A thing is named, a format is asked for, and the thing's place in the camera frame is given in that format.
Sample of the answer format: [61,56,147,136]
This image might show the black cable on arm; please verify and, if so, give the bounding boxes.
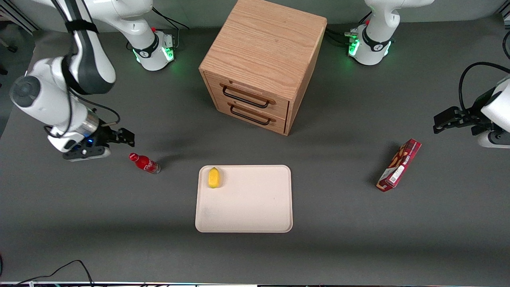
[43,0,121,139]
[458,61,510,113]

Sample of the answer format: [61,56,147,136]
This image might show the red coke bottle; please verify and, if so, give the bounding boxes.
[129,153,161,175]

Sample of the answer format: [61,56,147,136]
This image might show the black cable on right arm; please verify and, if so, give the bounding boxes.
[43,0,121,139]

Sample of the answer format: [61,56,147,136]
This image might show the black cable at right arm base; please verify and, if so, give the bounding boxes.
[151,6,190,51]

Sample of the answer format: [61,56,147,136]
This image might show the beige plastic tray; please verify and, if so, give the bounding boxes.
[195,165,294,234]

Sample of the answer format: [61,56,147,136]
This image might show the black velcro strap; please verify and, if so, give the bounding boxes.
[65,19,99,34]

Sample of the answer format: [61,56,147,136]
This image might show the wooden drawer cabinet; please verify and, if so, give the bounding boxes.
[198,0,328,136]

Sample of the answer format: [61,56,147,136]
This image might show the black cables at left arm base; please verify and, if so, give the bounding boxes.
[324,11,373,47]

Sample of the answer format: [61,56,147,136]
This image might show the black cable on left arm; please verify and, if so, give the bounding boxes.
[458,61,510,113]

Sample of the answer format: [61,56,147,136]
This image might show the aluminium frame profile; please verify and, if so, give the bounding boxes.
[0,0,41,37]

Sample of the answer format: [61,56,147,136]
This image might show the black cable at table edge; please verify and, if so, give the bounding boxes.
[0,259,95,287]

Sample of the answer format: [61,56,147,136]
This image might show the black metal drawer handle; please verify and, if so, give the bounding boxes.
[229,104,273,126]
[222,85,271,109]

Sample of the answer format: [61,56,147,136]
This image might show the yellow lemon-shaped object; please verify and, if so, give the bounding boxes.
[208,167,221,190]

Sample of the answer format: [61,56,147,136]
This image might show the red tartan cookie box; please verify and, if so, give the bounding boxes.
[376,138,422,193]

